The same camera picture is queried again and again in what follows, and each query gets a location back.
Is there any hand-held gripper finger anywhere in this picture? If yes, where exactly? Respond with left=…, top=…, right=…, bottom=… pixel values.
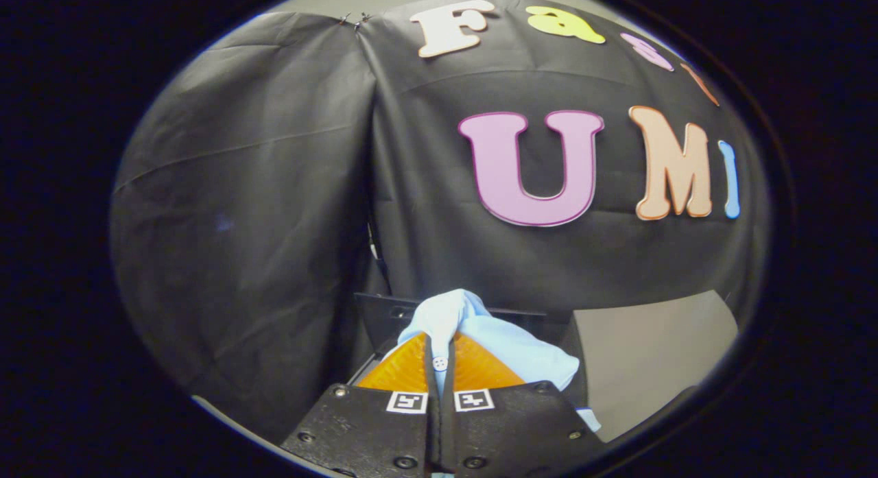
left=439, top=331, right=608, bottom=478
left=280, top=331, right=441, bottom=478

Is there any black backdrop cloth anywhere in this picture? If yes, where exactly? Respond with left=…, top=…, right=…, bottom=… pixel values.
left=110, top=0, right=769, bottom=444

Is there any white cabinet with grey top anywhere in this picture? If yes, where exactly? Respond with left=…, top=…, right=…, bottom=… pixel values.
left=573, top=289, right=740, bottom=443

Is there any light blue shirt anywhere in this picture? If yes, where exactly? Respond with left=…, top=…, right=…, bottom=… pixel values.
left=398, top=289, right=603, bottom=434

